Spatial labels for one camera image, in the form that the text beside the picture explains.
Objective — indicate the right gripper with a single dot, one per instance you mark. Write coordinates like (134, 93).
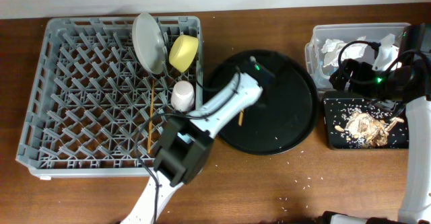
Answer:
(361, 69)

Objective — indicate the white tissue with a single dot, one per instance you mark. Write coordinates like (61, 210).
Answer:
(332, 48)

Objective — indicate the food scraps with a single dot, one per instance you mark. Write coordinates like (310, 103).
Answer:
(366, 131)

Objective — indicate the pink cup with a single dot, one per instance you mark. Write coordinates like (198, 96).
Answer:
(183, 96)

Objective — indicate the yellow bowl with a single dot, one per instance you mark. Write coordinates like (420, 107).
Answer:
(183, 52)

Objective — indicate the grey plate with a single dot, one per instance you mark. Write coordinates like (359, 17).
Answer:
(148, 43)

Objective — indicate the wooden chopstick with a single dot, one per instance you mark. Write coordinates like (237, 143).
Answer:
(150, 125)
(240, 118)

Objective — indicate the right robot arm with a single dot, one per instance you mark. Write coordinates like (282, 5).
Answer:
(415, 207)

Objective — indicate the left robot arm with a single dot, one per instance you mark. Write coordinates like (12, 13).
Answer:
(186, 141)

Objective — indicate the grey dishwasher rack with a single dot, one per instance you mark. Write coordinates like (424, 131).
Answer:
(89, 97)

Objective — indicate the black rectangular tray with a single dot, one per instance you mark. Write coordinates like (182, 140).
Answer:
(338, 106)

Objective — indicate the clear plastic bin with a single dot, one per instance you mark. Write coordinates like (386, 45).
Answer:
(388, 34)

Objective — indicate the round black tray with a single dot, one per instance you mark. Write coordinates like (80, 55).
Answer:
(285, 114)

